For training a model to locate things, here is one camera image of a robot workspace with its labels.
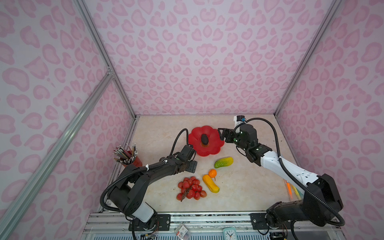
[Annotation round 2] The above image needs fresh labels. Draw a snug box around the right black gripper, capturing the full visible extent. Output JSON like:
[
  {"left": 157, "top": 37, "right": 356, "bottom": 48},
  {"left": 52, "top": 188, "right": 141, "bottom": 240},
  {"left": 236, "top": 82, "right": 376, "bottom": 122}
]
[{"left": 217, "top": 127, "right": 250, "bottom": 152}]

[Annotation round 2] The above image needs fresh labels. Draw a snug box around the dark brown fake avocado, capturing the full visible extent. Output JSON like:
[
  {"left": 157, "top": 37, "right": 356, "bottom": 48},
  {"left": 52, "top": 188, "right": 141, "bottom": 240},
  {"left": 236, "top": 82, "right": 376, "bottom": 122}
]
[{"left": 201, "top": 134, "right": 210, "bottom": 148}]

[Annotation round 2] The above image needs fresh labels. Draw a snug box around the red fake strawberry bunch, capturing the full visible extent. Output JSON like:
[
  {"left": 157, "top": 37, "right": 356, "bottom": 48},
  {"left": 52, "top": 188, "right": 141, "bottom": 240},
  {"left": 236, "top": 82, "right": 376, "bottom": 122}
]
[{"left": 176, "top": 176, "right": 207, "bottom": 202}]

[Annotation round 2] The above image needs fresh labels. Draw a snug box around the green yellow fake cucumber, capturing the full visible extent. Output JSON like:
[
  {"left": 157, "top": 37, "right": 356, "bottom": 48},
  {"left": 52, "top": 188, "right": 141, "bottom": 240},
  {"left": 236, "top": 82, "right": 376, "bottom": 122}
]
[{"left": 214, "top": 157, "right": 234, "bottom": 169}]

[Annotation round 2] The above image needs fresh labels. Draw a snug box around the yellow fake squash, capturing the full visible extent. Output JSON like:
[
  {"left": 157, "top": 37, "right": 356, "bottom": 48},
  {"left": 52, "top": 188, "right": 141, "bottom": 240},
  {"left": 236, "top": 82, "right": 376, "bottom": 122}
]
[{"left": 203, "top": 175, "right": 220, "bottom": 194}]

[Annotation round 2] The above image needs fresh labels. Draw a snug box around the small orange fake tangerine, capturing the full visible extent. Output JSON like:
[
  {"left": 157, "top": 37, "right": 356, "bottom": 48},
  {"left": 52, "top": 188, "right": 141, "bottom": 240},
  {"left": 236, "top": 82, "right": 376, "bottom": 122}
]
[{"left": 208, "top": 169, "right": 217, "bottom": 179}]

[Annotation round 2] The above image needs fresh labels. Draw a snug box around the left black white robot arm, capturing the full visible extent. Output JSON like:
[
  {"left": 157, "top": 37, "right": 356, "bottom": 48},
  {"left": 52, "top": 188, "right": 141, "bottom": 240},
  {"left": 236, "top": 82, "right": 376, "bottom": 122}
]
[{"left": 100, "top": 145, "right": 198, "bottom": 229}]

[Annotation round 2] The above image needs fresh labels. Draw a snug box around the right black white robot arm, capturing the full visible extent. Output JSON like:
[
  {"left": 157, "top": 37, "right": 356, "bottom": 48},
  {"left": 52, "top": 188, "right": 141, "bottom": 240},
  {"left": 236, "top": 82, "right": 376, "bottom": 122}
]
[{"left": 218, "top": 116, "right": 346, "bottom": 233}]

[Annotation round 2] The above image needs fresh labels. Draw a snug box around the red flower-shaped fruit bowl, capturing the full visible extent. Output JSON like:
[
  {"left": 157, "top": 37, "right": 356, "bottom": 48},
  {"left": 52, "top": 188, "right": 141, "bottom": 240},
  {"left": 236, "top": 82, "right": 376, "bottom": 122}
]
[{"left": 188, "top": 126, "right": 225, "bottom": 157}]

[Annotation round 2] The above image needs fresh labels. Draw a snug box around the red cup of pencils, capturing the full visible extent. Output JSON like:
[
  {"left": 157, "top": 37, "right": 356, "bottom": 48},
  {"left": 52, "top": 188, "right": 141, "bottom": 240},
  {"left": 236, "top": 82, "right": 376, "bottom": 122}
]
[{"left": 113, "top": 144, "right": 143, "bottom": 167}]

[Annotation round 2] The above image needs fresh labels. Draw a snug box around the red white small tag box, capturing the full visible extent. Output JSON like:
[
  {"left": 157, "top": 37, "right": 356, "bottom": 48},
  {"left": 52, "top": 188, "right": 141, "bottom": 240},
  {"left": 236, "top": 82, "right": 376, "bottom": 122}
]
[{"left": 175, "top": 224, "right": 191, "bottom": 240}]

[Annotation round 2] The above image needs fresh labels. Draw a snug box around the small teal alarm clock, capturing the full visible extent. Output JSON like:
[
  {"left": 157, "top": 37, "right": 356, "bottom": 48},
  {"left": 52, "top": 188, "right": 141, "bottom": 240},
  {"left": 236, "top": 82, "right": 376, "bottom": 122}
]
[{"left": 223, "top": 227, "right": 238, "bottom": 240}]

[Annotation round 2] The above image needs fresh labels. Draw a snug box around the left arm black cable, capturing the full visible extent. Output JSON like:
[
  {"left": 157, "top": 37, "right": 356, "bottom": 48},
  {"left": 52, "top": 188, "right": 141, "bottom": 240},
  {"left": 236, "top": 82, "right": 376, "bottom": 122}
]
[{"left": 169, "top": 128, "right": 190, "bottom": 157}]

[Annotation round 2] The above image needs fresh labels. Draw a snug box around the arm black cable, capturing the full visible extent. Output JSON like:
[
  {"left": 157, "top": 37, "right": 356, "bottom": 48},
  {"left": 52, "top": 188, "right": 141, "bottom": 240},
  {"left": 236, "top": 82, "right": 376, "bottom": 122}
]
[
  {"left": 239, "top": 117, "right": 346, "bottom": 227},
  {"left": 169, "top": 128, "right": 190, "bottom": 157}
]

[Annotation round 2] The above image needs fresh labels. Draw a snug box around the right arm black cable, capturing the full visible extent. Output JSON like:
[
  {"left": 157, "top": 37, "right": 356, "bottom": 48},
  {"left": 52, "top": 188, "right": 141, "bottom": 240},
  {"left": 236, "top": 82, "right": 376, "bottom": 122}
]
[{"left": 239, "top": 117, "right": 346, "bottom": 227}]

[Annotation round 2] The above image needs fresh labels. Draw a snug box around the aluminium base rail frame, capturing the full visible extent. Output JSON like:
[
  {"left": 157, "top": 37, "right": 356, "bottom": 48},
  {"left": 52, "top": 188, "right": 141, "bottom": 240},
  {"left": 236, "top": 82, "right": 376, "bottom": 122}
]
[{"left": 81, "top": 211, "right": 345, "bottom": 240}]

